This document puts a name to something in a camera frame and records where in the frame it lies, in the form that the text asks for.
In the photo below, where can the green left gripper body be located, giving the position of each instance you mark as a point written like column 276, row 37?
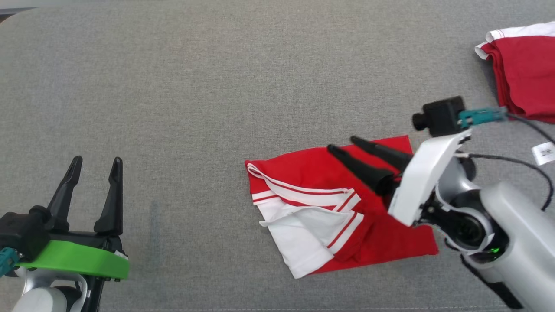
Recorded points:
column 78, row 260

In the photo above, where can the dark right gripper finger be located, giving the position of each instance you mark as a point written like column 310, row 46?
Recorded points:
column 368, row 175
column 390, row 157

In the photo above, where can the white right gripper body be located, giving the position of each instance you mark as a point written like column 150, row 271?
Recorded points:
column 422, row 177

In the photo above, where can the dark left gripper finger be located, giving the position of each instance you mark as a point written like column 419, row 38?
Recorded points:
column 60, row 203
column 113, row 203

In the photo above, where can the red and white jersey shirt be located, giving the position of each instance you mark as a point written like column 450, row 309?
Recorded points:
column 312, row 173

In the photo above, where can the red shorts with white band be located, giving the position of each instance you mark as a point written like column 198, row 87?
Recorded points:
column 529, row 73

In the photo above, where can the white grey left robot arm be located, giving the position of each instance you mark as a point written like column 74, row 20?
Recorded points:
column 43, row 301

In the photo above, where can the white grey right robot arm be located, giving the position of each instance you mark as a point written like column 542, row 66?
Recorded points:
column 520, row 242

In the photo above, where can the grey fabric sofa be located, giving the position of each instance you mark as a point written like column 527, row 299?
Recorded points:
column 173, row 86

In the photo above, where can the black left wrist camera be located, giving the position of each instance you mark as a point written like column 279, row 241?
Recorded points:
column 21, row 234

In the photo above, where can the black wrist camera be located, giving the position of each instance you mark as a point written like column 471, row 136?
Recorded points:
column 21, row 234
column 440, row 116

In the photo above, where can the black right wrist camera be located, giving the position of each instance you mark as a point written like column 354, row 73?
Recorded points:
column 440, row 116

